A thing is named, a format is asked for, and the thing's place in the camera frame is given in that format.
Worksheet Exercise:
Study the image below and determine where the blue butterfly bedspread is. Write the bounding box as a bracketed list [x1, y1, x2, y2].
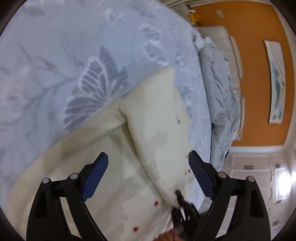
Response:
[1, 1, 211, 207]

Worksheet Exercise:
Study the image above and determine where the cream knit sweater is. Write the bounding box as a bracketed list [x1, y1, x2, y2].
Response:
[6, 67, 193, 240]

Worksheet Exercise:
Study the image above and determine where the grey crumpled quilt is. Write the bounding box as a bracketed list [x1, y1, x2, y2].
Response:
[195, 35, 241, 171]

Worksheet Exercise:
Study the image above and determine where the white panelled wardrobe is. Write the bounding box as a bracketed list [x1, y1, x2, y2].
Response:
[222, 151, 295, 238]

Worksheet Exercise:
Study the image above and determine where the person's right hand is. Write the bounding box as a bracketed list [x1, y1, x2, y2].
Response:
[154, 229, 183, 241]

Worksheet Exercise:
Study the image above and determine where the beige padded headboard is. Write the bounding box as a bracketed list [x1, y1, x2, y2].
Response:
[198, 26, 245, 141]

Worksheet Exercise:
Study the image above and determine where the framed wall picture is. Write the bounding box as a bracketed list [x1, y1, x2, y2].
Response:
[264, 40, 287, 125]

